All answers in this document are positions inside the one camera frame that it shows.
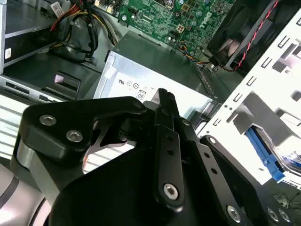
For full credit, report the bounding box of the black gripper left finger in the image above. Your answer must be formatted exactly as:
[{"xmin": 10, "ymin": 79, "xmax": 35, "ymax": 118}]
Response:
[{"xmin": 14, "ymin": 88, "xmax": 187, "ymax": 213}]

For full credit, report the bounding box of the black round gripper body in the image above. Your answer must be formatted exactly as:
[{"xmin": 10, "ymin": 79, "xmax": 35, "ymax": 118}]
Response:
[{"xmin": 48, "ymin": 113, "xmax": 228, "ymax": 226}]

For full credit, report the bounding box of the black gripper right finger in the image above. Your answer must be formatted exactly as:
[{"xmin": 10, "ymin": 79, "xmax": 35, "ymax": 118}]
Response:
[{"xmin": 169, "ymin": 92, "xmax": 293, "ymax": 226}]

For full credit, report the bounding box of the hard disk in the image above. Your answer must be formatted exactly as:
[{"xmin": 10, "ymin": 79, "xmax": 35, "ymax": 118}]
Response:
[{"xmin": 244, "ymin": 126, "xmax": 301, "ymax": 183}]

